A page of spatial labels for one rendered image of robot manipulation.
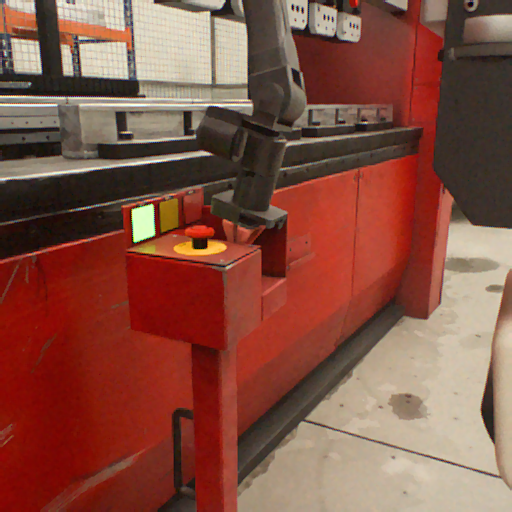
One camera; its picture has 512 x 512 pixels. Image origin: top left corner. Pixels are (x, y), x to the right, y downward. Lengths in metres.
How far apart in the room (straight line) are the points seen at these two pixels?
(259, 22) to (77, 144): 0.42
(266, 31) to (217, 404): 0.54
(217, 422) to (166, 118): 0.64
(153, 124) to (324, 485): 1.01
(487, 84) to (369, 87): 2.14
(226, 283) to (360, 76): 1.98
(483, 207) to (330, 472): 1.24
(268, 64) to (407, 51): 1.78
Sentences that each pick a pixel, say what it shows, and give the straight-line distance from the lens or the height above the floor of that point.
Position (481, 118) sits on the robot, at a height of 0.96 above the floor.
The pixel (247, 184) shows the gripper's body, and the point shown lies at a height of 0.86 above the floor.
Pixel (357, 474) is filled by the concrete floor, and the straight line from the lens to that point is 1.59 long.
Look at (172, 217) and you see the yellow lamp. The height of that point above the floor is 0.81.
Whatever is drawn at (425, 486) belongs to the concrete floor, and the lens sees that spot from 1.60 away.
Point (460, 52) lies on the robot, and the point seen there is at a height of 1.00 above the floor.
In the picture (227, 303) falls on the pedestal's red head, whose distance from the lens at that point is 0.68.
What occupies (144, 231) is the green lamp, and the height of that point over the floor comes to 0.80.
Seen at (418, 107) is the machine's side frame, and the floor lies 0.96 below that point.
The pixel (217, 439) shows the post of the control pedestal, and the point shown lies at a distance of 0.88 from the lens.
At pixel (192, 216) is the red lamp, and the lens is 0.86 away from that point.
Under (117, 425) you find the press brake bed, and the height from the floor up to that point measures 0.41.
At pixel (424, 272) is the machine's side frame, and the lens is 2.56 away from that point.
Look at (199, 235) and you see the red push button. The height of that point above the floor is 0.80.
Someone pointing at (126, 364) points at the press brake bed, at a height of 0.52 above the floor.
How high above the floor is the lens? 0.97
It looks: 16 degrees down
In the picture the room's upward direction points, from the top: straight up
